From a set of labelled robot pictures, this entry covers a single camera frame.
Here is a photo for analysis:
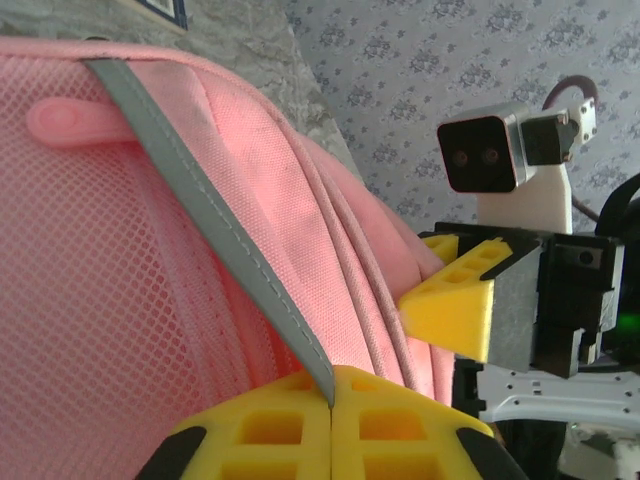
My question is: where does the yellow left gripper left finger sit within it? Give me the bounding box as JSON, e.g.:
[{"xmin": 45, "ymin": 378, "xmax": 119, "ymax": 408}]
[{"xmin": 138, "ymin": 370, "xmax": 335, "ymax": 480}]

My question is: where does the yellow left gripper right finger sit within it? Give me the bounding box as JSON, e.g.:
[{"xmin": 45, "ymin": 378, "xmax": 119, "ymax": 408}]
[{"xmin": 330, "ymin": 364, "xmax": 529, "ymax": 480}]

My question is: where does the pink school backpack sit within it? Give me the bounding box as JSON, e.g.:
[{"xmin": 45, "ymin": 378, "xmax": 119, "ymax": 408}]
[{"xmin": 0, "ymin": 34, "xmax": 459, "ymax": 480}]

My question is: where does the dark blue paperback book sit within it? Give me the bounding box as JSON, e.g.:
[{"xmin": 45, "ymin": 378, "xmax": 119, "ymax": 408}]
[{"xmin": 119, "ymin": 0, "xmax": 190, "ymax": 32}]

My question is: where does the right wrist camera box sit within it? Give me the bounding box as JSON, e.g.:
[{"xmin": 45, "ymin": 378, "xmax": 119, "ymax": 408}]
[{"xmin": 436, "ymin": 97, "xmax": 600, "ymax": 236}]

